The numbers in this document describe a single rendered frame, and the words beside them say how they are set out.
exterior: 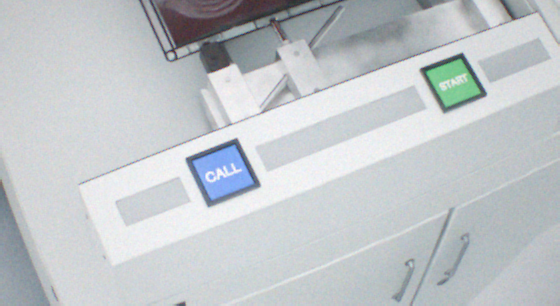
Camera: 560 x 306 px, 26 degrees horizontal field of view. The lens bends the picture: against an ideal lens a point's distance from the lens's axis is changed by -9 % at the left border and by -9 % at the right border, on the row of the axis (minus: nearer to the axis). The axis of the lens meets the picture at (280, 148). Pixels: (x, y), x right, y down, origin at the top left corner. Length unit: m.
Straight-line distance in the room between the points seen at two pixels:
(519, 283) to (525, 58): 0.25
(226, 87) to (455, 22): 0.29
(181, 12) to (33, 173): 0.25
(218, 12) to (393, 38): 0.20
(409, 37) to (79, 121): 0.39
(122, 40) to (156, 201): 0.31
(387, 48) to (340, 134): 0.18
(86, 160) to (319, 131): 0.29
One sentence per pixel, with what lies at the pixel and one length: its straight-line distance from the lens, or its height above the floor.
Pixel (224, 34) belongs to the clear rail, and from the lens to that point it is 1.40.
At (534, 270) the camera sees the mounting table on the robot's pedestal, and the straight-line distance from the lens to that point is 1.40.
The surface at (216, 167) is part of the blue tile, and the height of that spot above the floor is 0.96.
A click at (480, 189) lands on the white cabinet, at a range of 1.51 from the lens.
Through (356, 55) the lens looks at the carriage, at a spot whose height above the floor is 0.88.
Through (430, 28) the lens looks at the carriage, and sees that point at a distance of 1.45.
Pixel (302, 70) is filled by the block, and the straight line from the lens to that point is 1.37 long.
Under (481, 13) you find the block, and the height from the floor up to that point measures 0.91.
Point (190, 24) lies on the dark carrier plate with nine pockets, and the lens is 1.41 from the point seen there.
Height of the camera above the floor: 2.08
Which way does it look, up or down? 62 degrees down
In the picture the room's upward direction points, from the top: 6 degrees clockwise
